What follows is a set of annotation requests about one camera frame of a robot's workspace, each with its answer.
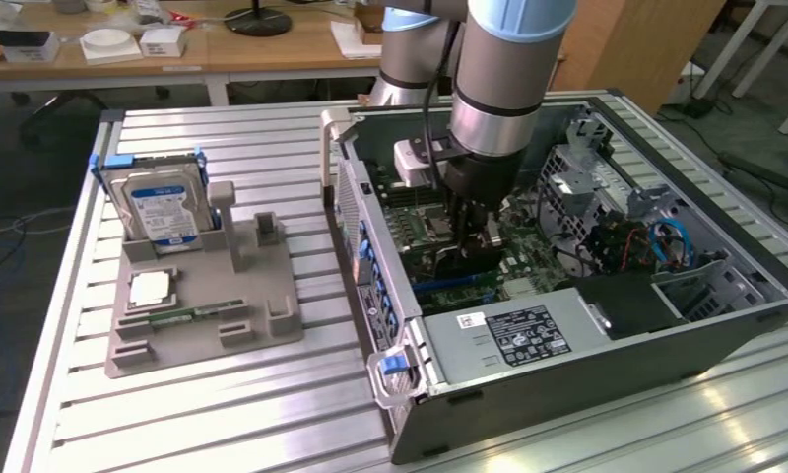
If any green motherboard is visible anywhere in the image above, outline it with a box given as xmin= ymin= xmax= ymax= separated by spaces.
xmin=367 ymin=165 xmax=579 ymax=316

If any wooden desk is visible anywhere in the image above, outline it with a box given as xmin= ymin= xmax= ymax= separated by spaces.
xmin=0 ymin=0 xmax=567 ymax=95

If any silver metal drive cage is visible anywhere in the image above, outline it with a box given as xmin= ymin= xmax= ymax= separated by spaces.
xmin=537 ymin=142 xmax=637 ymax=226

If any hard disk with blue caddy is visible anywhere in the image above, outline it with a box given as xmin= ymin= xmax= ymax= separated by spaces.
xmin=90 ymin=146 xmax=223 ymax=256

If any black gpu with metal bracket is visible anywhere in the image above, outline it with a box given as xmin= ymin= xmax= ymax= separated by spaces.
xmin=426 ymin=235 xmax=509 ymax=286

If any brown cardboard box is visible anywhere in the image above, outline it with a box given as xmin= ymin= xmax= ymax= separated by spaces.
xmin=354 ymin=0 xmax=389 ymax=34

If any grey parts rack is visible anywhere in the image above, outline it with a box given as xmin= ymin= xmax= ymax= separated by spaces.
xmin=104 ymin=179 xmax=307 ymax=379

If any black lamp base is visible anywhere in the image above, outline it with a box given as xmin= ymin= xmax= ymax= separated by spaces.
xmin=224 ymin=0 xmax=295 ymax=37

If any silver disk bay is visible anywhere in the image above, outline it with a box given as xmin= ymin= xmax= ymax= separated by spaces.
xmin=650 ymin=256 xmax=771 ymax=324

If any blue wire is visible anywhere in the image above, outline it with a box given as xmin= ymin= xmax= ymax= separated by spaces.
xmin=650 ymin=219 xmax=699 ymax=270

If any black open PC case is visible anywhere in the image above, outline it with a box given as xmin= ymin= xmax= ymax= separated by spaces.
xmin=319 ymin=96 xmax=788 ymax=467

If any green RAM stick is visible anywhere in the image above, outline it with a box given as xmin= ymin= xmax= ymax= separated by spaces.
xmin=119 ymin=300 xmax=246 ymax=327

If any white box with black lid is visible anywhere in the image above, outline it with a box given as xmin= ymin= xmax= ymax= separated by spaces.
xmin=0 ymin=30 xmax=62 ymax=64

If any silver CPU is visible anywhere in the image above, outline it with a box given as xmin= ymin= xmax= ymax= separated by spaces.
xmin=130 ymin=272 xmax=175 ymax=304

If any white paper stack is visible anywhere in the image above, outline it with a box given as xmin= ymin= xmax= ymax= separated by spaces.
xmin=330 ymin=20 xmax=387 ymax=59

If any red wire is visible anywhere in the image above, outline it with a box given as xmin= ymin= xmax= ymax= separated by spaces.
xmin=621 ymin=224 xmax=653 ymax=272

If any black chair base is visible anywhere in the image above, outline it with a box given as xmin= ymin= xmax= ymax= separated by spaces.
xmin=12 ymin=87 xmax=172 ymax=145

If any CPU socket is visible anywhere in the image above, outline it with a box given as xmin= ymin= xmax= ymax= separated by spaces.
xmin=419 ymin=205 xmax=461 ymax=241

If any grey power supply unit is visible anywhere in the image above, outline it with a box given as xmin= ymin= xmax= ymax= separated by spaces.
xmin=407 ymin=288 xmax=617 ymax=386

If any small white labelled box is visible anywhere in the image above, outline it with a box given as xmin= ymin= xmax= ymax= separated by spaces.
xmin=138 ymin=27 xmax=190 ymax=58

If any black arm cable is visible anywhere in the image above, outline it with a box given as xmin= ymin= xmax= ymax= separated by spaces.
xmin=422 ymin=22 xmax=467 ymax=194

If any white table frame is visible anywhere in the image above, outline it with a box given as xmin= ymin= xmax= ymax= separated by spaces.
xmin=693 ymin=0 xmax=788 ymax=134

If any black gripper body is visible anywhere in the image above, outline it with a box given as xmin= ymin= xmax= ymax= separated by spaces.
xmin=443 ymin=150 xmax=529 ymax=213

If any wooden cabinet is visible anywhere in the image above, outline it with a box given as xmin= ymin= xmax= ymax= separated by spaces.
xmin=555 ymin=0 xmax=729 ymax=114

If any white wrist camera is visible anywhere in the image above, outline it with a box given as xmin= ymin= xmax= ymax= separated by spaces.
xmin=394 ymin=139 xmax=453 ymax=189

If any white round container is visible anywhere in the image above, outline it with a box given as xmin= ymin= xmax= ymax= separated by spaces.
xmin=79 ymin=28 xmax=146 ymax=65

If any blue expansion slot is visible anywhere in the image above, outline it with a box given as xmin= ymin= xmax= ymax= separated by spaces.
xmin=411 ymin=274 xmax=479 ymax=294

